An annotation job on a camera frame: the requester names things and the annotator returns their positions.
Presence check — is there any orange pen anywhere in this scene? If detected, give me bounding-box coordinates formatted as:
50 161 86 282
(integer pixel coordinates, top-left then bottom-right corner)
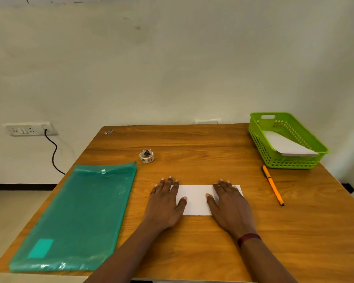
262 165 285 207

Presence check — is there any white wall socket panel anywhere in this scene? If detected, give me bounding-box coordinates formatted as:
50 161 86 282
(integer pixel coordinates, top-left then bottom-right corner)
2 121 59 137

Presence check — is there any person's right hand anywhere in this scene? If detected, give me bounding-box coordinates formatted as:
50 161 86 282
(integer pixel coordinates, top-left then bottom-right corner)
205 178 258 241

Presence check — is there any person's left forearm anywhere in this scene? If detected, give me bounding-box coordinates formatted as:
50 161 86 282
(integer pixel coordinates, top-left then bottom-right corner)
84 222 163 283

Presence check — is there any dark red wrist band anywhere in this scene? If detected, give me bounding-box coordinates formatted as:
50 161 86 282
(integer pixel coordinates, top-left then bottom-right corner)
237 233 262 248

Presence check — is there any black power cable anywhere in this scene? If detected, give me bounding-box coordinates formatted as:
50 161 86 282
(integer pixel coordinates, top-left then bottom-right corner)
44 129 66 176

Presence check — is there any person's left hand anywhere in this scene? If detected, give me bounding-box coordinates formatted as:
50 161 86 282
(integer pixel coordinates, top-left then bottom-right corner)
143 176 188 232

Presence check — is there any green plastic basket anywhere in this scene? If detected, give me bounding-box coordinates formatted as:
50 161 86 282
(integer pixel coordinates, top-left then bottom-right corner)
248 112 330 170

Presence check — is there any green translucent plastic folder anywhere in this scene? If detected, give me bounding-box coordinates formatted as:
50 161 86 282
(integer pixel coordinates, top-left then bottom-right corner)
9 161 138 273

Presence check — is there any small clear tape roll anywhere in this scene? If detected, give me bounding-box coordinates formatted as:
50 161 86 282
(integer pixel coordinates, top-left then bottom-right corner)
138 149 155 164

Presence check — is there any black skirting board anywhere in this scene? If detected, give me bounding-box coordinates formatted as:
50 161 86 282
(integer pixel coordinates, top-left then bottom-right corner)
0 183 354 194

